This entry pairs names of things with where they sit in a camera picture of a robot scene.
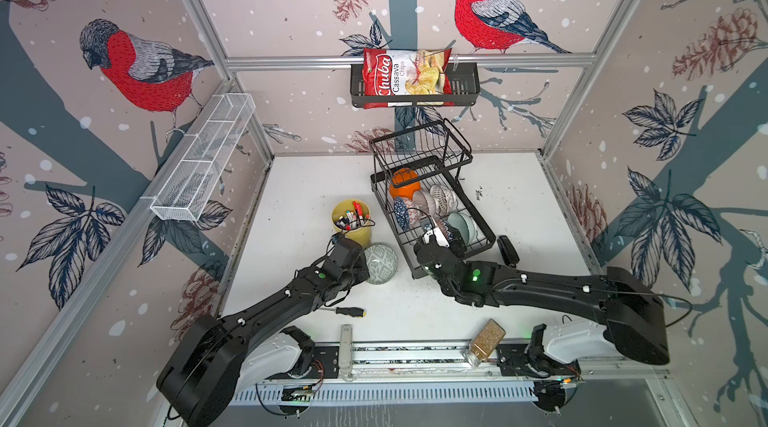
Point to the white red patterned bowl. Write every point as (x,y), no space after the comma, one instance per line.
(446,201)

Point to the red cap marker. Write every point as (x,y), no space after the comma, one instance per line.
(358,210)

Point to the yellow marker cup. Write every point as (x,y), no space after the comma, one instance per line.
(348,225)

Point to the teal patterned ceramic bowl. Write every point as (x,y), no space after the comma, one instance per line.
(465,225)

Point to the black wire dish rack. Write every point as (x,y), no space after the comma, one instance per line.
(437,152)

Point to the white mesh wall shelf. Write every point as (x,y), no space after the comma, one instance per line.
(192,182)

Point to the red cassava chips bag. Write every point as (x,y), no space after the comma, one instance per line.
(405,73)

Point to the black wall wire basket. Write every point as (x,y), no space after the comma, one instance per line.
(463,79)

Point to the grey green patterned bowl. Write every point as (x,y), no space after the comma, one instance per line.
(382,263)

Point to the yellow black handled screwdriver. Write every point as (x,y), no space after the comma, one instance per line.
(354,312)

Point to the blue triangle patterned bowl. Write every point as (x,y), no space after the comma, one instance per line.
(402,207)

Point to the glass jar of grains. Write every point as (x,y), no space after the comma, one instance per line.
(484,343)

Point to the orange plastic bowl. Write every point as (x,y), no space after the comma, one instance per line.
(404,183)

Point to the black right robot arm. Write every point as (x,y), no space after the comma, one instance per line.
(630,313)

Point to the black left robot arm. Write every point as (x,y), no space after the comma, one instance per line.
(200,378)

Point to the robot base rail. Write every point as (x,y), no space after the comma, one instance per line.
(409,373)

